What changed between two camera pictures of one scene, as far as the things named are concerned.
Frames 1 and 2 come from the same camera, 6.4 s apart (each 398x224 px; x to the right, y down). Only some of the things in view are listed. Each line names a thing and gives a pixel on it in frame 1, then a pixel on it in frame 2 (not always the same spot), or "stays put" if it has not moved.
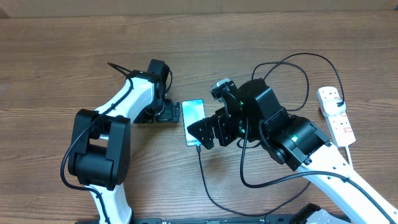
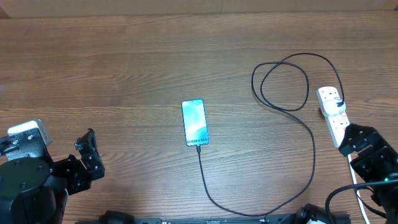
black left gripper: x=170 y=112 → x=71 y=167
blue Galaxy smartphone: x=193 y=111 stays put
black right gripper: x=221 y=122 → x=360 y=136
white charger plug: x=331 y=107 stays put
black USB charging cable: x=275 y=63 stays put
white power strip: x=339 y=127 stays put
